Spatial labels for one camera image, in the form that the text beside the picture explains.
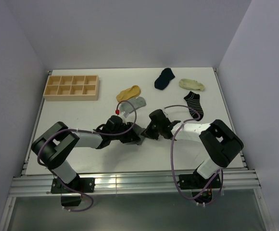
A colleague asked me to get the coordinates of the dark grey sock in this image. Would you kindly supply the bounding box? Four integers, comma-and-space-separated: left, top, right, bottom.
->
133, 127, 145, 145

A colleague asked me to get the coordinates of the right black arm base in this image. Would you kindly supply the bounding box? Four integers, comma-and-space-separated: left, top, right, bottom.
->
178, 172, 223, 205

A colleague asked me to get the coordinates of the light grey sock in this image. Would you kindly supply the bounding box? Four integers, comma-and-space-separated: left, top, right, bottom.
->
119, 96, 146, 114

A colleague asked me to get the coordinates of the aluminium frame rail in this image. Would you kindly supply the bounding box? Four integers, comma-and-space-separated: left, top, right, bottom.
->
8, 168, 261, 197

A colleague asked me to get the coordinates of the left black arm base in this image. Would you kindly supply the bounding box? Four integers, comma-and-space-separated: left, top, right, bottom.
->
51, 177, 95, 208

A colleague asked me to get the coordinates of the black striped sock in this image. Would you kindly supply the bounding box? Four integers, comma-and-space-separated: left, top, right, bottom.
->
184, 91, 204, 121

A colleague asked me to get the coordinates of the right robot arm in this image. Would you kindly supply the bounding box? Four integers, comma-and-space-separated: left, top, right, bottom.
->
141, 109, 244, 188

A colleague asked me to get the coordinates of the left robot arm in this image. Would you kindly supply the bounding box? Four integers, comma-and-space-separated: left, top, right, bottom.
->
31, 115, 143, 192

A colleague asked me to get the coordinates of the cream sock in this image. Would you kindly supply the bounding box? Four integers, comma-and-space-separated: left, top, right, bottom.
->
178, 78, 205, 91

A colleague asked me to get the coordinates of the wooden compartment tray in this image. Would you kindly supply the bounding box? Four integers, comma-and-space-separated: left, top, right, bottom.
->
43, 75, 99, 101

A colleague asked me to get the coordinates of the navy blue sock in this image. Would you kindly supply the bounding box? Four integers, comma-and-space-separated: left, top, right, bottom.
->
154, 68, 175, 90

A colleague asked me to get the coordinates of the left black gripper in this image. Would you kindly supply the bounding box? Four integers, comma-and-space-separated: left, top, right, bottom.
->
110, 122, 140, 143

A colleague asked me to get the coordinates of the mustard yellow sock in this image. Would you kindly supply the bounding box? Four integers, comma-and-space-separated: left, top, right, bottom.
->
116, 85, 141, 102

